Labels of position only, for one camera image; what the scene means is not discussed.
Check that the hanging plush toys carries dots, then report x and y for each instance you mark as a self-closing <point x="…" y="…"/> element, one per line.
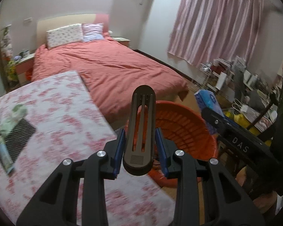
<point x="8" y="57"/>

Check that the green towel sock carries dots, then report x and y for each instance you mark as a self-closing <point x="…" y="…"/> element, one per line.
<point x="17" y="113"/>

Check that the white wire rack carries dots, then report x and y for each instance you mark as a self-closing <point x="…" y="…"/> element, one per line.
<point x="204" y="72"/>

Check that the cluttered desk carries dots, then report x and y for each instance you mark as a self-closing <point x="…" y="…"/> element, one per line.
<point x="254" y="106"/>

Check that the left pink nightstand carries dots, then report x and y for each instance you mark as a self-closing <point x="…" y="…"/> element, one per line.
<point x="24" y="69"/>

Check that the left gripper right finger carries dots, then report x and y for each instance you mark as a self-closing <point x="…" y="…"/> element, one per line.
<point x="225" y="201"/>

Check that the pink striped curtain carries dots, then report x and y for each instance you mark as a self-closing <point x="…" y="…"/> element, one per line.
<point x="205" y="30"/>

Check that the black mesh mat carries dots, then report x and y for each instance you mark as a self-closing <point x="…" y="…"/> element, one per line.
<point x="18" y="138"/>

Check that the floral hand cream tube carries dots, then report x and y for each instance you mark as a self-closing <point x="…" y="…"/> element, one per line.
<point x="5" y="158"/>

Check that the floral white pillow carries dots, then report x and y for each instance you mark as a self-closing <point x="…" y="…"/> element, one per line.
<point x="64" y="35"/>

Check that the beige pink headboard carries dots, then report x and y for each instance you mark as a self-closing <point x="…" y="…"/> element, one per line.
<point x="61" y="21"/>

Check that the striped pink pillow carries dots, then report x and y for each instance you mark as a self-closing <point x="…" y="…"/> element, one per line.
<point x="92" y="32"/>

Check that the floral white bedsheet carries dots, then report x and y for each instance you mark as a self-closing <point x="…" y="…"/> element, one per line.
<point x="69" y="125"/>

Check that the blue tissue pack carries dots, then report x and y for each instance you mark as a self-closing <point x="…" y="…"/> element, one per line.
<point x="207" y="99"/>

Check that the orange laundry basket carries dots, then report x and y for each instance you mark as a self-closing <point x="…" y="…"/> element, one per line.
<point x="189" y="133"/>

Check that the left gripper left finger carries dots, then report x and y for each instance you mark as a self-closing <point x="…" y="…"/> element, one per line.
<point x="55" y="203"/>

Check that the right nightstand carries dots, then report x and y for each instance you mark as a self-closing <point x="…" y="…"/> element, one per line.
<point x="122" y="41"/>

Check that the coral red duvet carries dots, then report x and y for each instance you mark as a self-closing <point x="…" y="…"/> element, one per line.
<point x="111" y="72"/>

